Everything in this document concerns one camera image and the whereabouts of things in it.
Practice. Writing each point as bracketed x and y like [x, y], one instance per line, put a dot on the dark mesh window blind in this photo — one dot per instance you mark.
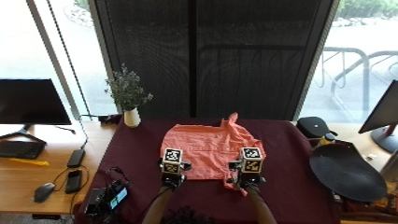
[212, 59]

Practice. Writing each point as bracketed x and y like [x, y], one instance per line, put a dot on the white vase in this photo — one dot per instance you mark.
[132, 118]

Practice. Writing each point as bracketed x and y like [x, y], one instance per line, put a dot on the white marker cube glove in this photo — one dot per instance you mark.
[252, 159]
[172, 160]

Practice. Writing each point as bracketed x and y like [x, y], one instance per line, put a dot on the small white object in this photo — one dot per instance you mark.
[370, 156]

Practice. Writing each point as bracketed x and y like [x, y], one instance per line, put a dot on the grey computer mouse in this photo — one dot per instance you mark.
[43, 191]

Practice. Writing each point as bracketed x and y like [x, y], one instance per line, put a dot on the black rounded case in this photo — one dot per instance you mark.
[313, 126]

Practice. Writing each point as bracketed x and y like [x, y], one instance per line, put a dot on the dark angled computer monitor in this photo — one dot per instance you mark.
[381, 112]

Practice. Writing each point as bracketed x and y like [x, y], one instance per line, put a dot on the white marker cube left glove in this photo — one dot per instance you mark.
[172, 160]

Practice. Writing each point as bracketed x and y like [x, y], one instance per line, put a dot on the yellow flat strip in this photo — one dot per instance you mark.
[28, 161]

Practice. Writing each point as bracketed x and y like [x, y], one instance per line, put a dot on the bunch of small flowers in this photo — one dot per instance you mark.
[127, 88]

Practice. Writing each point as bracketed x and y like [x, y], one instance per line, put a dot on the maroon tablecloth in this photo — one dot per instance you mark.
[290, 186]

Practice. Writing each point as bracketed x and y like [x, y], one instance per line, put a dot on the black power adapter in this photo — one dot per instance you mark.
[76, 158]

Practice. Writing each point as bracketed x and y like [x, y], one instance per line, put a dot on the black keyboard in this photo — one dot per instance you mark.
[20, 149]

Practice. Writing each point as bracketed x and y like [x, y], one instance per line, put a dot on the grey metal bike rack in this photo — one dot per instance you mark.
[365, 77]
[352, 67]

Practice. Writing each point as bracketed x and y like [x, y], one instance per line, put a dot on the black monitor stand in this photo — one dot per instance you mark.
[20, 134]

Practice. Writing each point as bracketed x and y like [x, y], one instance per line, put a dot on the grey window frame post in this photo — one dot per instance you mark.
[53, 59]

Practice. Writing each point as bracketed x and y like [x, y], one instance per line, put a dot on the yellow bottle with black cap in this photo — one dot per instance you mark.
[328, 140]

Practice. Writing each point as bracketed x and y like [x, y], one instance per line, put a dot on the person's right hand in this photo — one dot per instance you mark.
[249, 179]

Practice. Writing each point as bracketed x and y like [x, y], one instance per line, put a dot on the white marker cube right glove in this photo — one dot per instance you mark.
[252, 159]

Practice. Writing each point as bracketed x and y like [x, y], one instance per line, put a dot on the pink shirt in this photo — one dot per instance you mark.
[207, 146]

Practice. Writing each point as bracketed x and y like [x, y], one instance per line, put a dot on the black device with lit screen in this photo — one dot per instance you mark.
[108, 197]

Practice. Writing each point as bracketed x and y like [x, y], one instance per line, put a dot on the black phone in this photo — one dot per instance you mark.
[73, 181]

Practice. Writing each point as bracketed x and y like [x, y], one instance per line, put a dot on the grey round monitor base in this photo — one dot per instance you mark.
[386, 138]

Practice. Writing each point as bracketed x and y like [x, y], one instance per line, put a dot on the small black box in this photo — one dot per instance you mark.
[108, 118]

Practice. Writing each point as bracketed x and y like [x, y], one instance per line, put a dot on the person's left hand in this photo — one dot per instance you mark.
[172, 179]

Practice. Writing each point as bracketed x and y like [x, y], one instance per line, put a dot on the black computer monitor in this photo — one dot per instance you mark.
[31, 101]

